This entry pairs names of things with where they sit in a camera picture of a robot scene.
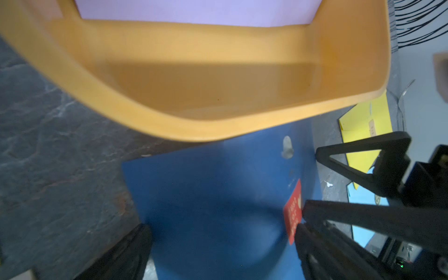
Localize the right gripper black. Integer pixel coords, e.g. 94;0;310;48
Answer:
303;131;448;254

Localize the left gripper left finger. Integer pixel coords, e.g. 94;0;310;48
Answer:
75;224;152;280

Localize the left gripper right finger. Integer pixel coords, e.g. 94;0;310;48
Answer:
295;223;399;280

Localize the light blue envelope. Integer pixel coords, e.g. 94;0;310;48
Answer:
346;182;389;248

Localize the yellow envelope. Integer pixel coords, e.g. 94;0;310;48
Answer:
338;93;393;173

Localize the navy blue envelope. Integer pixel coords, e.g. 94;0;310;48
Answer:
122;119;322;280

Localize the yellow plastic storage box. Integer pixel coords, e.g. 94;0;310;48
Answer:
1;1;391;142

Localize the purple envelope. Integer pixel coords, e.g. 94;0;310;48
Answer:
76;0;321;28

